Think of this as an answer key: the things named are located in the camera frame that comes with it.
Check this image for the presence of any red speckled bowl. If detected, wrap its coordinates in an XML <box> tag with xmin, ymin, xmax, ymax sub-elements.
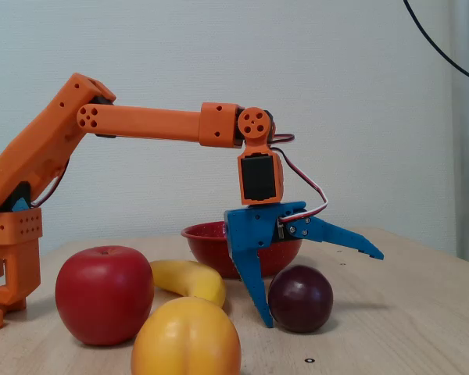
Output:
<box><xmin>181</xmin><ymin>220</ymin><xmax>304</xmax><ymax>280</ymax></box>

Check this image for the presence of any orange yellow peach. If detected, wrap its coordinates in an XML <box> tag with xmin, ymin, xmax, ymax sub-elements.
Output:
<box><xmin>131</xmin><ymin>296</ymin><xmax>242</xmax><ymax>375</ymax></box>

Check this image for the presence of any grey metal pole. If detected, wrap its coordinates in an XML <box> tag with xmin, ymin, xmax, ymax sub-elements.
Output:
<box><xmin>450</xmin><ymin>0</ymin><xmax>469</xmax><ymax>269</ymax></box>

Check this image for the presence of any red black arm base cable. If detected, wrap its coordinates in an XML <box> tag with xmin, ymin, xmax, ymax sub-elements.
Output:
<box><xmin>30</xmin><ymin>155</ymin><xmax>70</xmax><ymax>209</ymax></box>

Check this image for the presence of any yellow banana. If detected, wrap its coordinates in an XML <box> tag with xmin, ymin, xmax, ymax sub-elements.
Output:
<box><xmin>149</xmin><ymin>259</ymin><xmax>227</xmax><ymax>309</ymax></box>

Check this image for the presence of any dark purple plum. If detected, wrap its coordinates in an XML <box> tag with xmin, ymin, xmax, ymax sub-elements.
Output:
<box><xmin>267</xmin><ymin>264</ymin><xmax>335</xmax><ymax>334</ymax></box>

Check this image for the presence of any black hanging cable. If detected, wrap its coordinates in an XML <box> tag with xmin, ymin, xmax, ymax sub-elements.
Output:
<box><xmin>403</xmin><ymin>0</ymin><xmax>469</xmax><ymax>87</ymax></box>

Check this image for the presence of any red white gripper servo cable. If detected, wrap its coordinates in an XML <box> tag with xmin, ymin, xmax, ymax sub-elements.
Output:
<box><xmin>271</xmin><ymin>134</ymin><xmax>330</xmax><ymax>226</ymax></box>

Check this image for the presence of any red apple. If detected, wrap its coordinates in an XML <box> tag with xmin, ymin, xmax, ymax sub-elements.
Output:
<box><xmin>55</xmin><ymin>245</ymin><xmax>156</xmax><ymax>347</ymax></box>

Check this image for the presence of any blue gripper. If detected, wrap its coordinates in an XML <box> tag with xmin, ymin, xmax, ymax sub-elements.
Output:
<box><xmin>224</xmin><ymin>201</ymin><xmax>385</xmax><ymax>329</ymax></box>

